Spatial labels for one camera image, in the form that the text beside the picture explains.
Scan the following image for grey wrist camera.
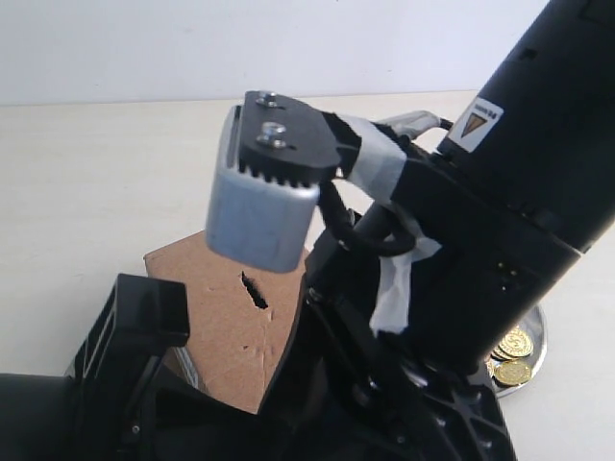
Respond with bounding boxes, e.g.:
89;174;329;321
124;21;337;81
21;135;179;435
205;90;340;273

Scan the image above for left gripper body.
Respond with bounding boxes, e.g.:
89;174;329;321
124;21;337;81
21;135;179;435
68;274;261;460

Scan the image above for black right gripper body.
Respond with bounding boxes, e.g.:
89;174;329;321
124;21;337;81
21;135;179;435
260;158;579;460

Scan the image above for gold coin lower right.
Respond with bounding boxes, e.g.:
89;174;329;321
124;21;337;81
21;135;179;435
494;360;531;387

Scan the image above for brown cardboard box with slot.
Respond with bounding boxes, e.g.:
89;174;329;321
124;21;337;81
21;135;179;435
144;233;305;413

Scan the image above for gold coin right edge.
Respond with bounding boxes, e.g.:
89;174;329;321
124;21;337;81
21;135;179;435
491;327;533;360

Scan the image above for round silver metal plate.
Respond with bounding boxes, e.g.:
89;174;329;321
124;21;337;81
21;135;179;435
469;303;548;399

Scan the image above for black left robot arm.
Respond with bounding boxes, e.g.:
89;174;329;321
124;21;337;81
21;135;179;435
1;274;268;460

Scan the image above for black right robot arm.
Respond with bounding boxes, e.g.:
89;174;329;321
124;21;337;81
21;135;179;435
260;1;614;460

